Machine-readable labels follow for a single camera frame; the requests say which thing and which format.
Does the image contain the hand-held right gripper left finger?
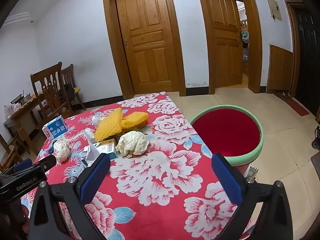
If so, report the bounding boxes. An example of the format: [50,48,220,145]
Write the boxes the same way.
[29,152,112,240]

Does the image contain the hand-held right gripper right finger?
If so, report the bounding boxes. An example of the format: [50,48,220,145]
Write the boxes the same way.
[211,153,293,240]

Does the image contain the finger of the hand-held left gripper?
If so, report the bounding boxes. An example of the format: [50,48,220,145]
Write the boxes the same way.
[31,154,57,177]
[10,158,34,174]

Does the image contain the red bin with green rim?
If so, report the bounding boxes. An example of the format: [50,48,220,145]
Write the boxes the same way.
[190,105,265,167]

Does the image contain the yellow foam fruit net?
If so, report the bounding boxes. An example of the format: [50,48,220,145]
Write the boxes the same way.
[94,107,128,142]
[120,112,149,131]

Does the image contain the low wooden chair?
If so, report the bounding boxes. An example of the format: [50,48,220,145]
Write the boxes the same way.
[0,132,23,172]

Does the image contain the crumpled white tissue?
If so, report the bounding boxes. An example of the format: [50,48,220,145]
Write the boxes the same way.
[53,139,70,162]

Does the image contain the white folded paper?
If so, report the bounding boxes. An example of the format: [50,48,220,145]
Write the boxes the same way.
[81,144,102,167]

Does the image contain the patterned plastic bag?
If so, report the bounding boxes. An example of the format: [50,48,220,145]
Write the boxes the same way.
[244,166,259,181]

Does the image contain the small teal cardboard box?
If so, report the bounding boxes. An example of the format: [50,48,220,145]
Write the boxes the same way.
[94,139,118,159]

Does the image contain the blue and white milk carton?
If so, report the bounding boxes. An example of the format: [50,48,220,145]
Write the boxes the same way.
[42,115,67,141]

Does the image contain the clear plastic wrapper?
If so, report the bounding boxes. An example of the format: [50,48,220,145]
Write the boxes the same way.
[84,127,98,144]

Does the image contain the crumpled white paper ball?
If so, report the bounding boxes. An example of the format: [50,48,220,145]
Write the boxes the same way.
[115,131,150,158]

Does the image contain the wooden side table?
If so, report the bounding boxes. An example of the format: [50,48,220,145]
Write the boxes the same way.
[3,93,48,154]

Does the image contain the white crumpled wrapper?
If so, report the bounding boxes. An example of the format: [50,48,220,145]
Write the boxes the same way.
[91,114,105,128]

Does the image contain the red floral tablecloth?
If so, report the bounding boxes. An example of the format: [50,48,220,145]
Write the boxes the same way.
[21,91,253,240]

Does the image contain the large wooden chair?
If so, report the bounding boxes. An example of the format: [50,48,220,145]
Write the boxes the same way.
[30,62,75,121]

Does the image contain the black bag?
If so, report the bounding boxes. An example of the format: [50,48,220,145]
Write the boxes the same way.
[62,84,75,103]

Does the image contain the small wooden chair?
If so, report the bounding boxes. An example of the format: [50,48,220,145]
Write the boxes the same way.
[61,64,87,111]

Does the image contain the brown wooden stool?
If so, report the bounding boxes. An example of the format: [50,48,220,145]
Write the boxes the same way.
[311,152,320,176]

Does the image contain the black shoes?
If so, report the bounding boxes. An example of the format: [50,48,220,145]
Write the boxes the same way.
[311,126,320,151]

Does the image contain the red door mat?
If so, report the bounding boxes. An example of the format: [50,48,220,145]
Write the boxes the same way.
[282,97,311,117]

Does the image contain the open wooden panel door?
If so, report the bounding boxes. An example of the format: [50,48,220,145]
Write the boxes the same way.
[205,0,243,88]

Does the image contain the black metal door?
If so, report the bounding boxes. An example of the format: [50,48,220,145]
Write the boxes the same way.
[294,7,320,117]

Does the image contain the closed wooden panel door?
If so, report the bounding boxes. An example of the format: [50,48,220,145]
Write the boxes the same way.
[114,0,180,94]

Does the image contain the wooden wall panel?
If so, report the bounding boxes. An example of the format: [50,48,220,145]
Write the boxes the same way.
[266,44,294,95]

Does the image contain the wooden door frame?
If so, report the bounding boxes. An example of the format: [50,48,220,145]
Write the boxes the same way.
[102,0,187,100]
[195,0,262,94]

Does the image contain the beige wall electrical panel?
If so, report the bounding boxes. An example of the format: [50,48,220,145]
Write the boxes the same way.
[266,0,283,22]

